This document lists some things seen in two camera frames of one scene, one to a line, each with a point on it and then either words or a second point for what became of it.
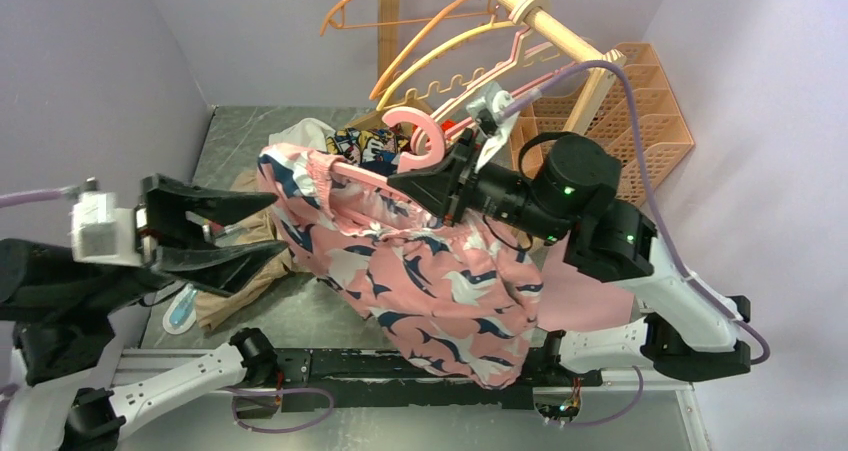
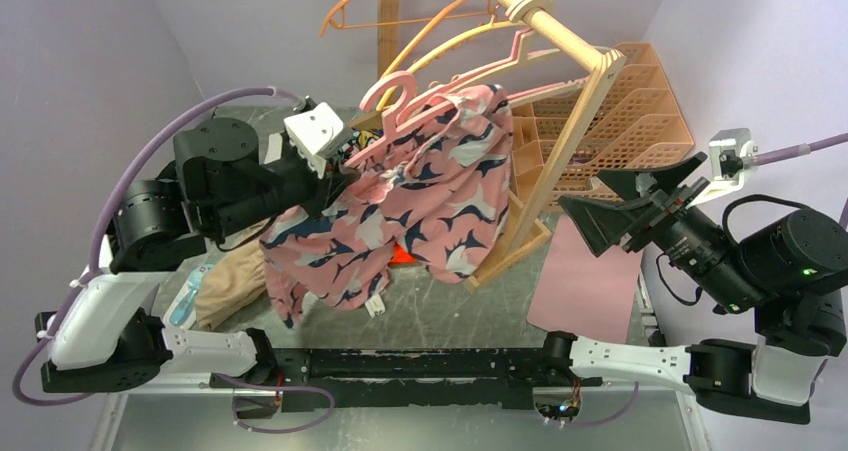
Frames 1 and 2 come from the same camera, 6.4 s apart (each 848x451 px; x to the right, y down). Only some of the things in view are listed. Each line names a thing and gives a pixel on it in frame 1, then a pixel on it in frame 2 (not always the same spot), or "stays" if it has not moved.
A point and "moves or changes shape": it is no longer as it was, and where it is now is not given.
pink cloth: [572, 300] stays
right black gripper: [436, 186] -> [601, 222]
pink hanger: [407, 162] -> [392, 121]
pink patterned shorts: [466, 298] moves or changes shape
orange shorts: [447, 124] -> [401, 257]
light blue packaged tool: [181, 311] stays
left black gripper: [227, 265] -> [333, 181]
